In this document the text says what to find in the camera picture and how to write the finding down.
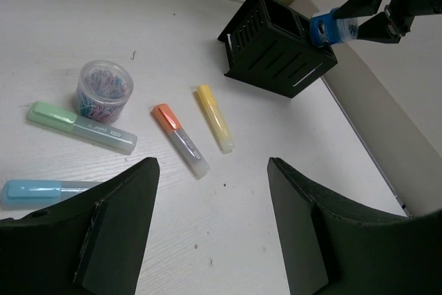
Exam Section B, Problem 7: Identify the clear jar of paper clips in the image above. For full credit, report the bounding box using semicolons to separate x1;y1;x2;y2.
75;60;134;124

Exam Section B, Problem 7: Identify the yellow highlighter pen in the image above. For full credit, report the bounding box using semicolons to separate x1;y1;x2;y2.
196;85;235;154

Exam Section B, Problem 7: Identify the aluminium rail right side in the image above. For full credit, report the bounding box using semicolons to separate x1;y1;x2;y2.
320;77;414;218

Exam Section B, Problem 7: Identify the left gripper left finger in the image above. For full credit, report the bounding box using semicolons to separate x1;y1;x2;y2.
1;158;160;294

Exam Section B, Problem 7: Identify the green highlighter pen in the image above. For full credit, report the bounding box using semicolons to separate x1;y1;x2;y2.
27;101;137;154

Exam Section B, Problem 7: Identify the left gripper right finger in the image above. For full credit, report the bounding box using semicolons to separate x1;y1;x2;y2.
267;158;441;294

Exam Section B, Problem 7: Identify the black two-compartment organizer box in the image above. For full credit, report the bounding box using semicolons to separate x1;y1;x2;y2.
218;0;338;98

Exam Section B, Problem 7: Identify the blue highlighter pen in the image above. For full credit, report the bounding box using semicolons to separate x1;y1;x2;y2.
1;180;99;210

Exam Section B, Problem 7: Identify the orange highlighter pen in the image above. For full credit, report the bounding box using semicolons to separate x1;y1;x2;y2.
152;104;210;178

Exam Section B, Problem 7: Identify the blue lidded round jar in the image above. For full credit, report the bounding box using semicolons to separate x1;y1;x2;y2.
309;8;359;47

